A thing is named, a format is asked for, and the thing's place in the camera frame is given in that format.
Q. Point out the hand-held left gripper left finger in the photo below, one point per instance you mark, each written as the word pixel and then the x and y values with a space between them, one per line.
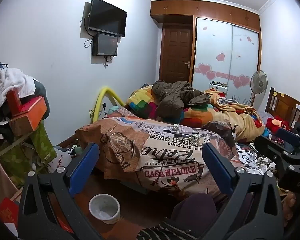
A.
pixel 85 162

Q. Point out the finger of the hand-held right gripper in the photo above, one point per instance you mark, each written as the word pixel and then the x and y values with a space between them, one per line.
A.
pixel 272 146
pixel 288 138

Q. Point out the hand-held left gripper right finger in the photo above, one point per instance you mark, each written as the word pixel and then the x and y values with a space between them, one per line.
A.
pixel 218 167

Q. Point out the clear plastic wrapper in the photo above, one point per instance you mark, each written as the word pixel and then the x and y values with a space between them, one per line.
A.
pixel 195 139

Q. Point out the clear black-capped pen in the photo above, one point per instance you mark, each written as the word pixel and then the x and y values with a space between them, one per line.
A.
pixel 187 133

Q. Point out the white plastic waste bin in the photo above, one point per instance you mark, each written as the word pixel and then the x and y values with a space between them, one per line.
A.
pixel 105 208

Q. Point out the white tape roll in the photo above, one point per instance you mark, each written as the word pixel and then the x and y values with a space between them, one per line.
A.
pixel 175 127

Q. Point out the black marker pen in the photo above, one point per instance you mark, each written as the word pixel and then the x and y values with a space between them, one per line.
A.
pixel 168 131

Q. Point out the red plush toy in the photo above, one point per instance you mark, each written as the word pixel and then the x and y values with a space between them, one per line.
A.
pixel 277 123

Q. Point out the white shopping bag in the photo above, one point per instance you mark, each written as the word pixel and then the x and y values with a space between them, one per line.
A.
pixel 61 160

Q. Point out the wooden bed headboard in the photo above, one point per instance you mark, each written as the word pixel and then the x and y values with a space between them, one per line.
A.
pixel 282 105

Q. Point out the yellow fleece blanket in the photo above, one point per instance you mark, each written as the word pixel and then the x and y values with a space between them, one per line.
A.
pixel 242 122

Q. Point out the green leaf-print bag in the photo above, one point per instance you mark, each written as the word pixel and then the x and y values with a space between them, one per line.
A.
pixel 43 140

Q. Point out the person's leg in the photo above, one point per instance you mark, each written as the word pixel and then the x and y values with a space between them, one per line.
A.
pixel 195 210

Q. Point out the newspaper printed blanket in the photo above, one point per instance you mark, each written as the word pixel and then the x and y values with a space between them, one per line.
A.
pixel 165 165

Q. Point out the yellow foam tube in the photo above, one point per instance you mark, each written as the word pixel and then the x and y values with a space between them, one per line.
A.
pixel 100 100

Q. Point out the standing electric fan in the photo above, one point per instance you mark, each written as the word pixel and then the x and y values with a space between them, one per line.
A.
pixel 258 81

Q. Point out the orange box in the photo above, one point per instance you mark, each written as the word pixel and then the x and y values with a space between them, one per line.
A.
pixel 32 116

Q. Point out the striped clothing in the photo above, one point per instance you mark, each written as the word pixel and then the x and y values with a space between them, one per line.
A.
pixel 170 231

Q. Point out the white small appliance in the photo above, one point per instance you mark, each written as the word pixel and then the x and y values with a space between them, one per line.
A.
pixel 218 86

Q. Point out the brown padded jacket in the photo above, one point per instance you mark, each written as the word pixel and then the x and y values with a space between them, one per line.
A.
pixel 175 97

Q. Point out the colourful checked blanket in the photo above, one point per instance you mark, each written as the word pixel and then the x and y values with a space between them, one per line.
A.
pixel 142 102

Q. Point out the dark grey cushion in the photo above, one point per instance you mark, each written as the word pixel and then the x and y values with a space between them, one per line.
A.
pixel 41 90

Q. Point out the red paper bag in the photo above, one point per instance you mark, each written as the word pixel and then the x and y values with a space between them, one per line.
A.
pixel 8 212

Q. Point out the red box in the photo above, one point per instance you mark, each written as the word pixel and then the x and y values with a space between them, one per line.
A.
pixel 13 100

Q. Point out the sliding wardrobe with heart stickers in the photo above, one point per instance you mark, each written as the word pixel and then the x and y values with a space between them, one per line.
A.
pixel 225 47

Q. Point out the white towel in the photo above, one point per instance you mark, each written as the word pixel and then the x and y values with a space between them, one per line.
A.
pixel 10 80

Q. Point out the brown wooden door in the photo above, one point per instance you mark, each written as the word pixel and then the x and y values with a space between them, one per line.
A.
pixel 176 52

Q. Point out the wooden overhead cabinet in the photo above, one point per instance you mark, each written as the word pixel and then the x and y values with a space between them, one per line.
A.
pixel 205 11

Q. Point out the black wall box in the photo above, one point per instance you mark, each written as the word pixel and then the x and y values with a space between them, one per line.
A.
pixel 105 44

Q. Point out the wall-mounted black television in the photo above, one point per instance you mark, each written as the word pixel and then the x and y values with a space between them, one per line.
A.
pixel 106 17

